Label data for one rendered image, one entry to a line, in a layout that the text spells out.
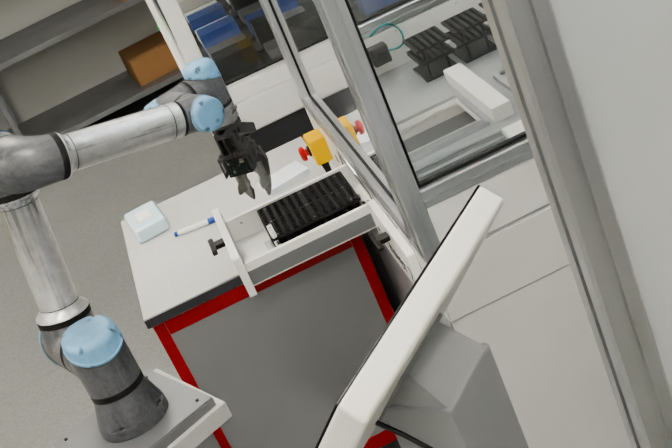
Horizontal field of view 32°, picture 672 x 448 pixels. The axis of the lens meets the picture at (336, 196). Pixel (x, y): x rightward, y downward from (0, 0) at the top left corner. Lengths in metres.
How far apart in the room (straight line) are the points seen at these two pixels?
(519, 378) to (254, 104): 1.39
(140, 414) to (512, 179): 0.89
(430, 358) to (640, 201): 0.81
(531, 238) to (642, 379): 1.23
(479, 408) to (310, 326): 1.24
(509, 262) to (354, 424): 0.83
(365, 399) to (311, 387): 1.54
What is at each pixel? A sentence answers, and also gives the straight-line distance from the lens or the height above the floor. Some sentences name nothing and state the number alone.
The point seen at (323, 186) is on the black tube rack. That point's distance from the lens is 2.80.
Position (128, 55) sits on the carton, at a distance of 6.62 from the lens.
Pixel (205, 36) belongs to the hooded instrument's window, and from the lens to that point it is 3.44.
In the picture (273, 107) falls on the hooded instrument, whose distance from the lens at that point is 3.52.
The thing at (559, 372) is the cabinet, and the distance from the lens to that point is 2.50.
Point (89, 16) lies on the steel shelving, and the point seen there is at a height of 0.62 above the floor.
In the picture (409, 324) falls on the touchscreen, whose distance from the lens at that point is 1.68.
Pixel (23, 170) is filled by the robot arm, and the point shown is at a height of 1.36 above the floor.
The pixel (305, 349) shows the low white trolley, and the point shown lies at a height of 0.47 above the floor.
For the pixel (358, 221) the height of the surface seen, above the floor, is 0.87.
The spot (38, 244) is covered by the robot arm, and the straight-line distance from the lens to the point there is 2.49.
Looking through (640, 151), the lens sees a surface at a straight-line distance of 1.04.
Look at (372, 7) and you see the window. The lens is 2.08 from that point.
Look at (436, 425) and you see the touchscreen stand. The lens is 1.80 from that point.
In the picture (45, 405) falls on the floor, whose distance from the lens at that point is 4.41.
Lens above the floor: 2.10
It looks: 26 degrees down
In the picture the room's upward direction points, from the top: 23 degrees counter-clockwise
